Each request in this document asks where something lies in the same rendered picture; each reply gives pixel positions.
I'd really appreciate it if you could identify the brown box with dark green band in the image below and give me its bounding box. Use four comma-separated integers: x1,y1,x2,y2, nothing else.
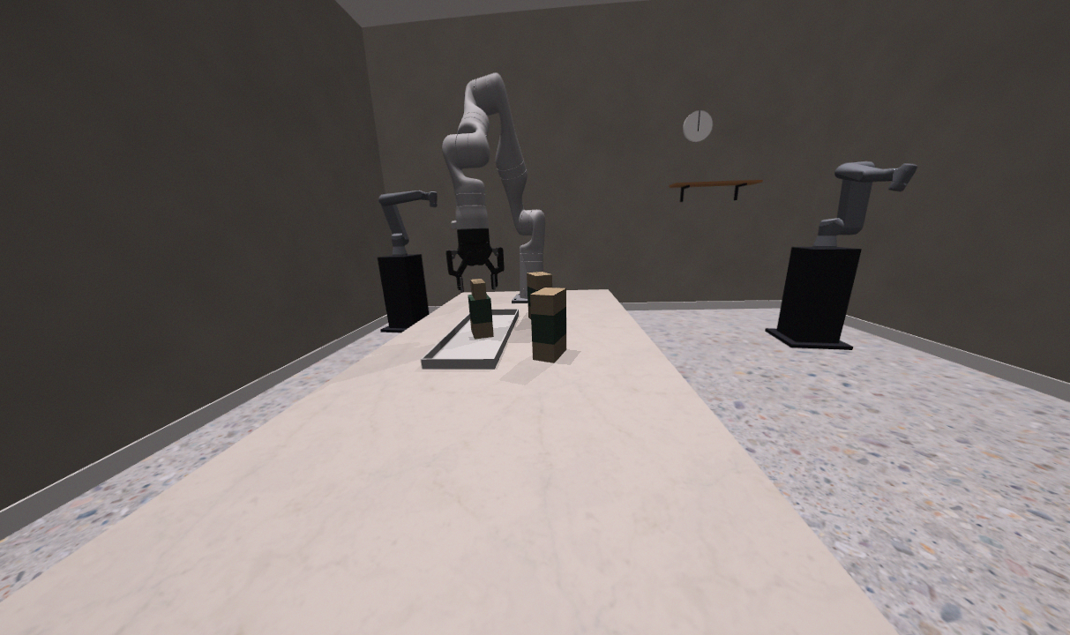
530,288,566,363
528,272,552,319
468,279,494,341

